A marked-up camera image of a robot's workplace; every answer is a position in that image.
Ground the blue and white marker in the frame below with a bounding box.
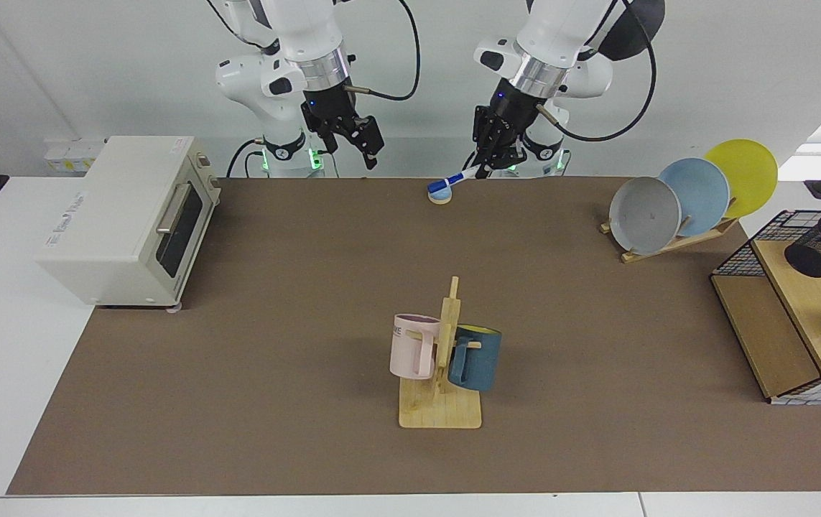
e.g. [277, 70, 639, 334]
[428, 167, 484, 196]

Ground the grey plate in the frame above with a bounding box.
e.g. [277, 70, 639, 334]
[608, 177, 682, 256]

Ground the brown table cloth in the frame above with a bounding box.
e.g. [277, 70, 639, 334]
[6, 177, 821, 496]

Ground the wooden plate rack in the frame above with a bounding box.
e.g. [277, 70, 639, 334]
[600, 215, 740, 264]

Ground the pink cup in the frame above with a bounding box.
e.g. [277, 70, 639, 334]
[389, 314, 441, 381]

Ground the light blue plate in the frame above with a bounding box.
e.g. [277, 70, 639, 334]
[658, 157, 731, 238]

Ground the dark teal cup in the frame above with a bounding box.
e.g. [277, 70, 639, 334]
[447, 325, 503, 393]

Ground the pale toaster oven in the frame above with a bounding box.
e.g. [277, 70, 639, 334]
[35, 136, 222, 313]

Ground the yellow plate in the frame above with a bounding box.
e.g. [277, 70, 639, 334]
[704, 139, 779, 220]

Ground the wooden cup stand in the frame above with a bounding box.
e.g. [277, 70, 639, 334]
[399, 276, 483, 430]

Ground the white boxes row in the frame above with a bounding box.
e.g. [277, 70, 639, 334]
[44, 139, 108, 175]

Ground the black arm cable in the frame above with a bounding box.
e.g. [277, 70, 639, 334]
[344, 0, 422, 101]
[536, 0, 659, 142]

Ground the black base cable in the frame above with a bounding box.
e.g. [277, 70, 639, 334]
[226, 139, 266, 178]

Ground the wire basket with wooden floor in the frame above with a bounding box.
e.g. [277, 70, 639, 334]
[710, 209, 821, 406]

